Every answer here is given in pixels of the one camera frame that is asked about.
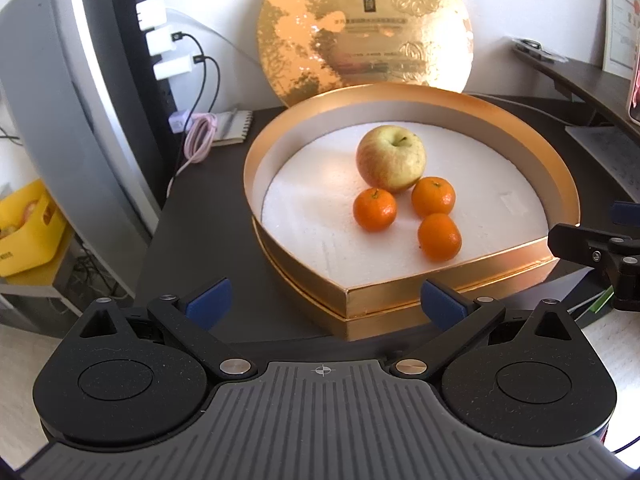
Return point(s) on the yellow plastic basket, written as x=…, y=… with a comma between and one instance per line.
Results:
x=27, y=237

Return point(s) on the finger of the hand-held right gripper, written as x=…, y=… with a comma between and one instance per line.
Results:
x=627, y=213
x=575, y=242

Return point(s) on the dark wooden shelf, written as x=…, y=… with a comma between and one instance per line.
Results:
x=585, y=75

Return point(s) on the white foam insert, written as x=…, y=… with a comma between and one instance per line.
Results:
x=310, y=210

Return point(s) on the gold round box lid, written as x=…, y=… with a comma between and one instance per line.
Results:
x=365, y=30

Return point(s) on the gold round gift box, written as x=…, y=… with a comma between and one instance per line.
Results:
x=450, y=275

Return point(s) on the green edged booklet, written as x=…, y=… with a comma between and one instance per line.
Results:
x=597, y=302

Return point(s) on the small lilac adapter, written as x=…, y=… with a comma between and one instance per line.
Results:
x=179, y=122

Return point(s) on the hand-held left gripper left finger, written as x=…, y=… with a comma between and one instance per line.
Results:
x=210, y=302

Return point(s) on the orange tangerine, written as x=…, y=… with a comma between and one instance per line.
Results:
x=433, y=197
x=439, y=237
x=375, y=210

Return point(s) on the dark wooden desktop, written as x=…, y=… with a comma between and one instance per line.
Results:
x=200, y=240

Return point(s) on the yellow red apple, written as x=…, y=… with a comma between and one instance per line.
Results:
x=391, y=157

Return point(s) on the spiral notebook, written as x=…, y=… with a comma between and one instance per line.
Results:
x=235, y=127

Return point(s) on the black power strip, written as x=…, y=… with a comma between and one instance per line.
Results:
x=160, y=125

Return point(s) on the clear plastic case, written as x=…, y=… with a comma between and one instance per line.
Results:
x=537, y=49

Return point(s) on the pink phone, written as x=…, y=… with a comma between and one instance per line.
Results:
x=635, y=92

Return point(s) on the grey low table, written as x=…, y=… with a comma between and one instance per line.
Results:
x=30, y=292

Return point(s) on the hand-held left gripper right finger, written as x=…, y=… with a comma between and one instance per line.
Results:
x=442, y=305

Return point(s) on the red round object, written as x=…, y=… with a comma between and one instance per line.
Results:
x=608, y=435

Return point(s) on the framed white certificate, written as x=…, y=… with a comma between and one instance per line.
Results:
x=620, y=25

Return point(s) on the silver computer monitor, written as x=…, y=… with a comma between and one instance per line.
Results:
x=55, y=100

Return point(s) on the white charger plug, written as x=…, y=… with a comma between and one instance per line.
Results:
x=172, y=67
x=162, y=40
x=150, y=14

